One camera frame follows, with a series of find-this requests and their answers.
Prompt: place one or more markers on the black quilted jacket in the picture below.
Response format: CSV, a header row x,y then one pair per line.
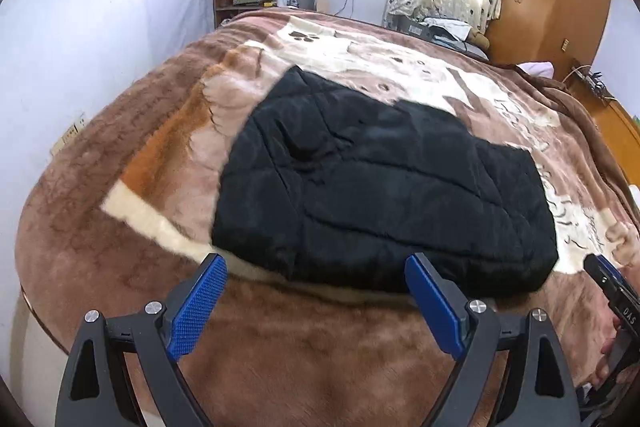
x,y
326,185

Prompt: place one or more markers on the white pillow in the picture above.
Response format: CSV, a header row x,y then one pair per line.
x,y
538,69

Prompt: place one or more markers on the wooden headboard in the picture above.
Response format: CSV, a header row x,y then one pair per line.
x,y
619,131

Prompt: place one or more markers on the papers on side table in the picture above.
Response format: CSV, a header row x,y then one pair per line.
x,y
450,34

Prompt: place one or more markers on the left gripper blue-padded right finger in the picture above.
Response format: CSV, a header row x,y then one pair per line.
x,y
441,303

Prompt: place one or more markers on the power strip with cables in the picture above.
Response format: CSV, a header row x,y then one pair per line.
x,y
591,80

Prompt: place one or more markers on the teddy bear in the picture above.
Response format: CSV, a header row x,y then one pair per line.
x,y
478,39

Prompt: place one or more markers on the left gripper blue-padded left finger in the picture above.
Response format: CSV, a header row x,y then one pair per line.
x,y
189,305

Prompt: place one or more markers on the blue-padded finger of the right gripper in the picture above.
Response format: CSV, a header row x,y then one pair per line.
x,y
609,269

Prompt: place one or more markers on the right hand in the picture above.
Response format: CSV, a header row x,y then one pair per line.
x,y
606,330

